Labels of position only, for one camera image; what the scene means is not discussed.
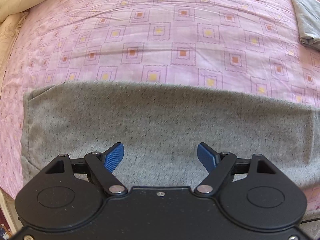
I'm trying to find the pink patterned bed sheet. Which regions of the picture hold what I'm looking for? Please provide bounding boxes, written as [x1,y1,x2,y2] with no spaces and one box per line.
[1,0,319,196]

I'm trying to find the beige pillow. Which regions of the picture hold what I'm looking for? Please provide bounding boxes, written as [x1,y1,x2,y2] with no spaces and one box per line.
[0,12,28,74]

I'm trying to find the folded grey-green pants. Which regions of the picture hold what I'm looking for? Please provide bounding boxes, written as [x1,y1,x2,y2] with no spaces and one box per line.
[291,0,319,50]

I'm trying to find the grey speckled pants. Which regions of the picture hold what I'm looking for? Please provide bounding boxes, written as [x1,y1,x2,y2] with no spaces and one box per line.
[21,81,319,194]

